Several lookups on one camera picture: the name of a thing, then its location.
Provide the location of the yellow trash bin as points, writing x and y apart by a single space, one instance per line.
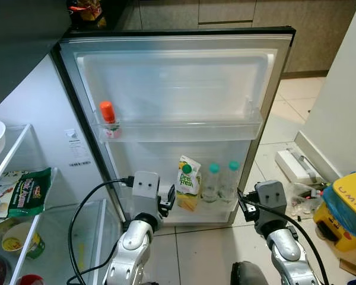
353 193

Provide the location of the dark grey robot leg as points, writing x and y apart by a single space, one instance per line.
246 274

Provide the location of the yellow instant noodle cup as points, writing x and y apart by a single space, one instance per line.
21 240

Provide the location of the glass fridge shelf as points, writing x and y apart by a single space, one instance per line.
47 249
24 148

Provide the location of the clear plastic rubbish bag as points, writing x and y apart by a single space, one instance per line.
302 199

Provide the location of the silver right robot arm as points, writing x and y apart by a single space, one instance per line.
288 255

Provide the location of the green snack packet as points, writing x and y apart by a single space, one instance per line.
32 193

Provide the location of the Peel Fresh juice carton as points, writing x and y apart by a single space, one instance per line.
188 181

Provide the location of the teal cap clear bottle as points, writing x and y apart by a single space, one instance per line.
230 181
212 184

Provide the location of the white flat box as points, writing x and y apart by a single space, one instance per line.
296 166

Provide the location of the long clear door bin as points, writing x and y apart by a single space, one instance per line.
184 129

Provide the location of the short clear door bin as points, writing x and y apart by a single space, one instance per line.
166 217

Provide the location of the white fridge cabinet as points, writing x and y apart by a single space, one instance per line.
53 107

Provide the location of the pale printed food packet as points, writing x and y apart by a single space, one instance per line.
0 199

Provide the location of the blue bin liner bag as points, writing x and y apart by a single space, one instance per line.
338 217

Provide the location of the orange cap small bottle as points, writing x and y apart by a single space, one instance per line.
108 114

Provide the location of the white fridge label sticker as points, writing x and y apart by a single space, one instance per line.
76 145

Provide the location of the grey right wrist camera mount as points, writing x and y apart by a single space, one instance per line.
271 205

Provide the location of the yellow red snack bag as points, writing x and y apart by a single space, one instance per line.
89 10

